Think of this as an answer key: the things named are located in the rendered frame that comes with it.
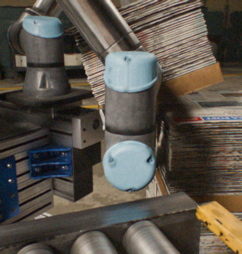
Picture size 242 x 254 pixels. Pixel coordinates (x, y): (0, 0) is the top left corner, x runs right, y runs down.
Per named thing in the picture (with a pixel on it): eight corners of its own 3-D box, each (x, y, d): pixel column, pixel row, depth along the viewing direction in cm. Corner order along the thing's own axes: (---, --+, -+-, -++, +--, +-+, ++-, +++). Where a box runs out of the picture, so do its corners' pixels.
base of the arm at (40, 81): (12, 93, 114) (9, 61, 111) (48, 86, 126) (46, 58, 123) (46, 98, 106) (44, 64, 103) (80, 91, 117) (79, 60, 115)
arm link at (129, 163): (159, 140, 48) (157, 198, 50) (153, 118, 59) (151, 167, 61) (101, 139, 48) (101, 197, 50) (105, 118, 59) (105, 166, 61)
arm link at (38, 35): (33, 64, 105) (29, 15, 101) (19, 60, 116) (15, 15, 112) (71, 62, 111) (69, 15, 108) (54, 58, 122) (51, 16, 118)
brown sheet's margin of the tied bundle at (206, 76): (107, 110, 98) (101, 95, 97) (208, 72, 96) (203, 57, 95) (104, 123, 83) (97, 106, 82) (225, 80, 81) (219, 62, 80)
